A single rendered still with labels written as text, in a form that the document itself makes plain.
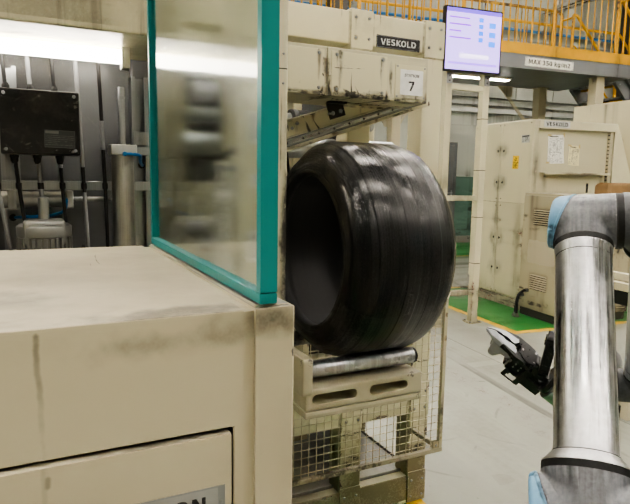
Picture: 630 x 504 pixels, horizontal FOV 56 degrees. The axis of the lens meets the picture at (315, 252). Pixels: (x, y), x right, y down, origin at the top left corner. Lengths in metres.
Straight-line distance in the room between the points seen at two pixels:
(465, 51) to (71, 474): 5.32
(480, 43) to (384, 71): 3.83
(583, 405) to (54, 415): 0.89
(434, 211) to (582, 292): 0.43
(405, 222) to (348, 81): 0.61
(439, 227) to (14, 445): 1.14
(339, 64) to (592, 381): 1.17
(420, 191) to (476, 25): 4.34
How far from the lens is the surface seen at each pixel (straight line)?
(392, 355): 1.64
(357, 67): 1.91
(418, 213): 1.46
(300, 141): 1.94
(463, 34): 5.67
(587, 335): 1.22
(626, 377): 1.76
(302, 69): 1.82
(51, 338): 0.55
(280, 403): 0.63
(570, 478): 1.13
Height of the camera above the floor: 1.40
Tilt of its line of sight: 8 degrees down
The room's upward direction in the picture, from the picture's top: 1 degrees clockwise
